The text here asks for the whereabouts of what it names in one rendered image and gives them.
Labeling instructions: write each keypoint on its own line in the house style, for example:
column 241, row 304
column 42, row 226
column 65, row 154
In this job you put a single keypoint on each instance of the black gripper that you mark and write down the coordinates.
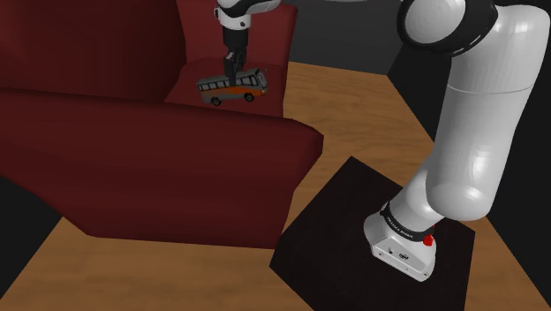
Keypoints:
column 235, row 39

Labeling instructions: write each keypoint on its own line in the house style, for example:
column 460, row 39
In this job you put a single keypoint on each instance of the grey and orange toy bus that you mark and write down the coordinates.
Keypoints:
column 234, row 89

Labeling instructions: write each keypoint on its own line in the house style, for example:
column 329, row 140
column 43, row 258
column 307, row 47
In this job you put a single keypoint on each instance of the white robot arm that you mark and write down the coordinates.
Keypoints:
column 478, row 129

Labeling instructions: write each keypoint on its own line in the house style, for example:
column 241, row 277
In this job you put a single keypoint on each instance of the dark red sofa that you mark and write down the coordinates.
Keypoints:
column 142, row 150

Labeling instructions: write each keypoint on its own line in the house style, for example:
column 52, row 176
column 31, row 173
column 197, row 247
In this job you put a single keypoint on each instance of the dark robot stand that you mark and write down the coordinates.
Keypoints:
column 327, row 241

